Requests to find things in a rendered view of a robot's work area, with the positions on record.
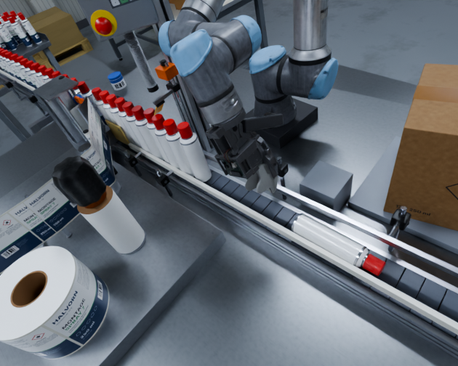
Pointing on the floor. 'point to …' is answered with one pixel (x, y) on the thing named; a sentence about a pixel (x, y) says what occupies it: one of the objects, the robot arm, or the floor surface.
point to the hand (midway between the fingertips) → (272, 186)
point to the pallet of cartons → (57, 36)
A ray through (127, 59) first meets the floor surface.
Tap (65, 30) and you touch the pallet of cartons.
